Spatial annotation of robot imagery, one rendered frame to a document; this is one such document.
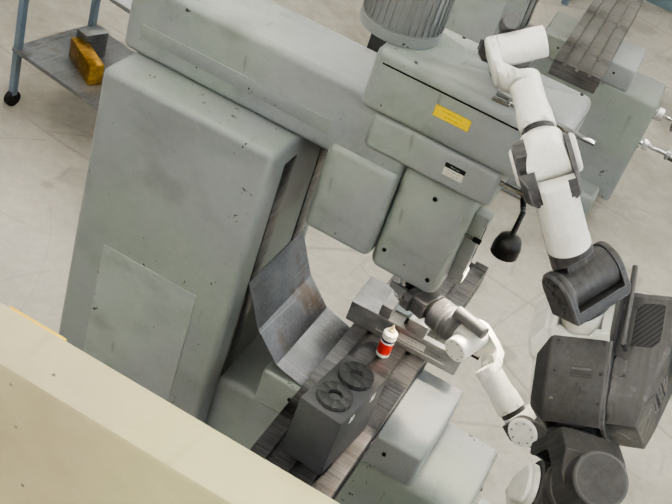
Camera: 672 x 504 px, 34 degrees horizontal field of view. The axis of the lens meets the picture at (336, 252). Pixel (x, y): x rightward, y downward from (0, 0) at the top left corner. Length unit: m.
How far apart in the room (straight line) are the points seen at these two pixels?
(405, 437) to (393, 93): 0.99
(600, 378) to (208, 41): 1.23
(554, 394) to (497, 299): 2.83
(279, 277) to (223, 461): 2.20
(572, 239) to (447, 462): 1.17
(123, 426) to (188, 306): 2.10
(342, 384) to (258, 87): 0.75
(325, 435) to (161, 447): 1.78
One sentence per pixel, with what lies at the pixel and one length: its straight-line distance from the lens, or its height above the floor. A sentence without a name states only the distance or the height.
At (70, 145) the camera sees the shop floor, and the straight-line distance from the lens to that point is 5.29.
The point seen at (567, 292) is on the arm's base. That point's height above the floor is 1.74.
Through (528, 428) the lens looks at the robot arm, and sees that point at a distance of 2.79.
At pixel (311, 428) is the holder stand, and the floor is 1.08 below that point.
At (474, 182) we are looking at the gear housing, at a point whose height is 1.68.
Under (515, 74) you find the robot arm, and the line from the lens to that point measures 2.24.
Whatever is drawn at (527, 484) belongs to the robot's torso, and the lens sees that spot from 2.35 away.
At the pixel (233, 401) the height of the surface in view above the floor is 0.70.
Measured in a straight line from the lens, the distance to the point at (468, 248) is 2.78.
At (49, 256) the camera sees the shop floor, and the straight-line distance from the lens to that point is 4.64.
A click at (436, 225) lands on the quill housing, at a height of 1.52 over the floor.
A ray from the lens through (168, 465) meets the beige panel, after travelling 0.90.
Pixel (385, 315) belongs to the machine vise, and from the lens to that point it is 3.13.
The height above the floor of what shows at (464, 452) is 0.76.
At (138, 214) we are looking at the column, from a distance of 2.95.
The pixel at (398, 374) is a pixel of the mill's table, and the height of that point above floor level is 0.96.
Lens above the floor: 2.97
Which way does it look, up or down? 36 degrees down
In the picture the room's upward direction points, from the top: 20 degrees clockwise
